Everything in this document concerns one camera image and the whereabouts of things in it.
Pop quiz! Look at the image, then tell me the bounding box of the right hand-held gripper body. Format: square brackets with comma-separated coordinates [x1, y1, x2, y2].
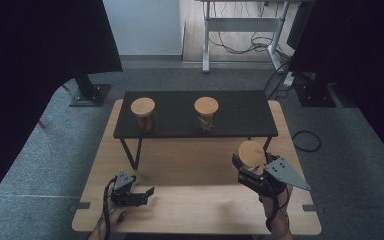
[238, 157, 312, 198]

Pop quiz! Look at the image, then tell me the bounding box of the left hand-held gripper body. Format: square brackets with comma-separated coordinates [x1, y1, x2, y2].
[110, 170, 148, 208]

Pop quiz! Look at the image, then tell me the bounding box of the wooden cylinder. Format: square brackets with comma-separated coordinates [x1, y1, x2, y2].
[194, 96, 220, 134]
[238, 140, 267, 176]

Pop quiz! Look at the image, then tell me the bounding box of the black shelf with metal legs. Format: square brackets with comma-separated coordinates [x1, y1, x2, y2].
[113, 89, 279, 170]

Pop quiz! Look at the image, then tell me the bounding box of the glass jar with wooden lid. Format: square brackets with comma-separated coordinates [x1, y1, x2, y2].
[130, 96, 158, 134]

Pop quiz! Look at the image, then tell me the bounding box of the person's left hand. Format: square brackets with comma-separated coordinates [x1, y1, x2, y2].
[98, 205, 128, 231]

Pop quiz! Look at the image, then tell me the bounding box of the person's right hand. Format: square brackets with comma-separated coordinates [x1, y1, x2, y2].
[259, 184, 294, 231]

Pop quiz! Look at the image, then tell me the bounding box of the black stand with square base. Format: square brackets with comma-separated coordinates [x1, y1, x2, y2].
[69, 71, 112, 108]
[293, 73, 337, 108]

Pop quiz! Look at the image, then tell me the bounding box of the white power strip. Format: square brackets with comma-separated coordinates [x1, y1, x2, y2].
[283, 71, 296, 88]

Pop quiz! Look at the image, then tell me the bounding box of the black curtain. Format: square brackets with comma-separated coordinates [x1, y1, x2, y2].
[288, 0, 384, 173]
[0, 0, 124, 214]

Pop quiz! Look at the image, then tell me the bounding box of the left hand-held gripper black cable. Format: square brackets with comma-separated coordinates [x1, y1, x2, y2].
[102, 176, 118, 240]

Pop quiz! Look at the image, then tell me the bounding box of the hand-held gripper black cable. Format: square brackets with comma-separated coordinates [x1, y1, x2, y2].
[102, 176, 118, 240]
[264, 186, 289, 234]

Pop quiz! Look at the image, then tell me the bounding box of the right hand-held gripper black cable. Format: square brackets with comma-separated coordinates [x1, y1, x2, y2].
[264, 186, 289, 234]

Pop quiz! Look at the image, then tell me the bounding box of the grey table bracket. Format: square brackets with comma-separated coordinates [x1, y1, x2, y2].
[69, 201, 91, 212]
[302, 204, 324, 213]

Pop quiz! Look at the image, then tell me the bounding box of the looped black cable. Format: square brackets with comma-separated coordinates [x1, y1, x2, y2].
[291, 130, 322, 153]

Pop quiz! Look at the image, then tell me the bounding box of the tangle of black floor cables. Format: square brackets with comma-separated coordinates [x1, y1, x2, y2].
[208, 1, 293, 56]

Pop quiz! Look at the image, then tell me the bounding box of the white metal desk frame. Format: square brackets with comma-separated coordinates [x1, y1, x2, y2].
[201, 0, 293, 74]

